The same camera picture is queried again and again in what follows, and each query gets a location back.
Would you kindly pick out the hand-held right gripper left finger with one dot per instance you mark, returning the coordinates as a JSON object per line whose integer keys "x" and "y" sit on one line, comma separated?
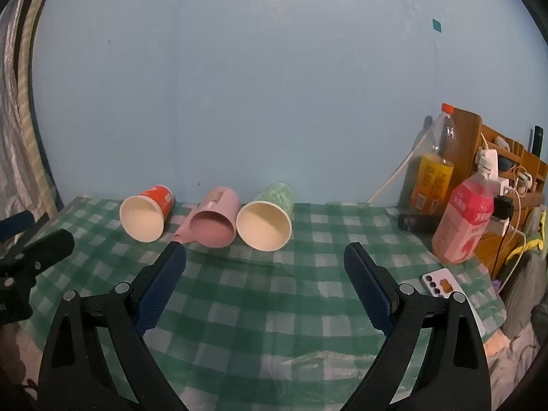
{"x": 159, "y": 293}

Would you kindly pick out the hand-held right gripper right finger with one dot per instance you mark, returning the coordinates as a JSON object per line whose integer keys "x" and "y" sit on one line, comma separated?
{"x": 371, "y": 293}

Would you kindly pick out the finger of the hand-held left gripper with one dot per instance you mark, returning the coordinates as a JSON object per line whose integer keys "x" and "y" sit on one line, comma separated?
{"x": 17, "y": 224}
{"x": 49, "y": 246}

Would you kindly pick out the red paper cup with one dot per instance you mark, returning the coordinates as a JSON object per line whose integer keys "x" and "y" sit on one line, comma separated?
{"x": 147, "y": 216}

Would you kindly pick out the green patterned paper cup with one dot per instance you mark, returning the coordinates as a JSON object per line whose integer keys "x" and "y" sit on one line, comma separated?
{"x": 267, "y": 222}

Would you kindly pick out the white smartphone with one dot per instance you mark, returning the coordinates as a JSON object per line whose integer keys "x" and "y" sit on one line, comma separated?
{"x": 445, "y": 284}

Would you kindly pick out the black cylinder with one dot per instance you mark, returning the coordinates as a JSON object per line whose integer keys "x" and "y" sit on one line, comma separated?
{"x": 417, "y": 222}

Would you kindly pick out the grey shiny curtain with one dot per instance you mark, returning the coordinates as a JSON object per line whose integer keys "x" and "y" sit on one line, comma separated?
{"x": 13, "y": 137}

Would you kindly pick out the green checked tablecloth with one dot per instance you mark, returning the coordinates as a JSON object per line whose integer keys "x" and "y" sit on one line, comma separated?
{"x": 265, "y": 308}

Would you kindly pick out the pink drink bottle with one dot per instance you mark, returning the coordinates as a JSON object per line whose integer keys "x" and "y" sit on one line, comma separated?
{"x": 464, "y": 218}

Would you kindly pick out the large orange drink bottle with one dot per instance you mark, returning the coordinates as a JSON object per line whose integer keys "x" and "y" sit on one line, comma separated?
{"x": 434, "y": 171}

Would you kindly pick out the striped cloth band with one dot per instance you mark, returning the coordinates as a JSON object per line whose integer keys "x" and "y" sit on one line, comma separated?
{"x": 30, "y": 72}

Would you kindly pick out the grey cloth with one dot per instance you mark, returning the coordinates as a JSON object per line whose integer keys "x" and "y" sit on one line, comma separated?
{"x": 524, "y": 299}

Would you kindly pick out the black power adapter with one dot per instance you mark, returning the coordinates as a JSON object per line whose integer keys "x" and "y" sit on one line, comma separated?
{"x": 504, "y": 207}

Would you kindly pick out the yellow green cloth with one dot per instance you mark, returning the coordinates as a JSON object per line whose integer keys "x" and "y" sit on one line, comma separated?
{"x": 531, "y": 242}

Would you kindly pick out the wooden desk rack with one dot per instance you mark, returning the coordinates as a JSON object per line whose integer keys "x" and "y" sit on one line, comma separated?
{"x": 466, "y": 137}

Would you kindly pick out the dark slim object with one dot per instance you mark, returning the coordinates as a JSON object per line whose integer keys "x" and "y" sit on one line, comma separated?
{"x": 538, "y": 139}

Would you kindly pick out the teal wall sticker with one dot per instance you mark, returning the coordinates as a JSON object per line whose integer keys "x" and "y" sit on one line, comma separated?
{"x": 437, "y": 26}

